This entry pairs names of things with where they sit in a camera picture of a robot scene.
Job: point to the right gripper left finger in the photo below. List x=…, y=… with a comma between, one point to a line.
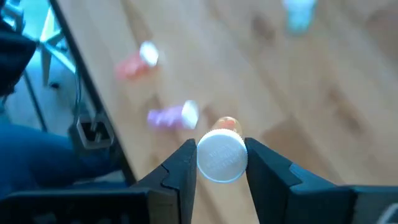
x=174, y=186

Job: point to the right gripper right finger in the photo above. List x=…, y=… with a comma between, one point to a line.
x=280, y=193

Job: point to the red pill bottle white cap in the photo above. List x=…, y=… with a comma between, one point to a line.
x=222, y=155
x=132, y=67

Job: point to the teal pill bottle white cap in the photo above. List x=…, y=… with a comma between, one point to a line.
x=299, y=18

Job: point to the purple pill bottle white cap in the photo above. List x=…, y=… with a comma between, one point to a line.
x=168, y=118

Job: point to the person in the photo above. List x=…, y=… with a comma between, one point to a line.
x=37, y=155

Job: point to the grey office chair base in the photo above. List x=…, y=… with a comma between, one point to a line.
x=46, y=62

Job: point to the black aluminium table frame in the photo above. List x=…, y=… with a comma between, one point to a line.
x=94, y=91

